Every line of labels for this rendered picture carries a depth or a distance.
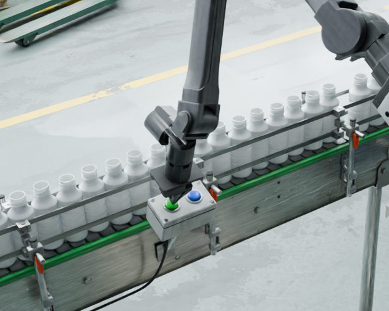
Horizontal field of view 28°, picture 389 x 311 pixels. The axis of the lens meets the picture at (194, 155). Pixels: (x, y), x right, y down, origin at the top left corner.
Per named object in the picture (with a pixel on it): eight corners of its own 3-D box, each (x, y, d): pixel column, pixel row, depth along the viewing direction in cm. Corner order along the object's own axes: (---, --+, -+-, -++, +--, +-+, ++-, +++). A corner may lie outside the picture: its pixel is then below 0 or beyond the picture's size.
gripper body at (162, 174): (148, 175, 167) (150, 152, 162) (188, 160, 172) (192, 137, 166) (163, 197, 164) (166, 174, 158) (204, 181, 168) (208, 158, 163)
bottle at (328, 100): (328, 146, 215) (330, 92, 206) (311, 139, 219) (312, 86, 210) (342, 138, 218) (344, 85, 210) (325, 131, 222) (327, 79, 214)
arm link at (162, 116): (191, 118, 152) (220, 118, 158) (158, 82, 158) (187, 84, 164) (163, 164, 157) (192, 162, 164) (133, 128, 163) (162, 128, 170)
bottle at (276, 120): (263, 163, 209) (262, 109, 200) (268, 152, 214) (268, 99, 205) (285, 166, 207) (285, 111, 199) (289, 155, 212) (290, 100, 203)
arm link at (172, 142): (179, 150, 155) (202, 140, 158) (160, 128, 159) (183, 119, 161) (176, 173, 160) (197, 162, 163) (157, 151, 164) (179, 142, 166)
